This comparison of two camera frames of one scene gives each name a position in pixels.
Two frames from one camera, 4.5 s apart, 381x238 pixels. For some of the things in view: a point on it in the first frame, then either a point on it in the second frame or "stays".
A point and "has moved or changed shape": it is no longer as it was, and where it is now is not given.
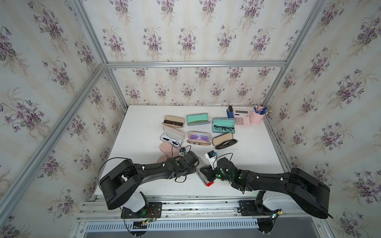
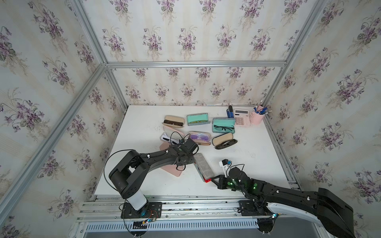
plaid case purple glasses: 199,138 stays
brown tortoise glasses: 173,122 stays
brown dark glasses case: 223,141 stays
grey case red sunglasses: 201,164 has moved or changed shape
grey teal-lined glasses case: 197,119 stays
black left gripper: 193,169 -> 191,159
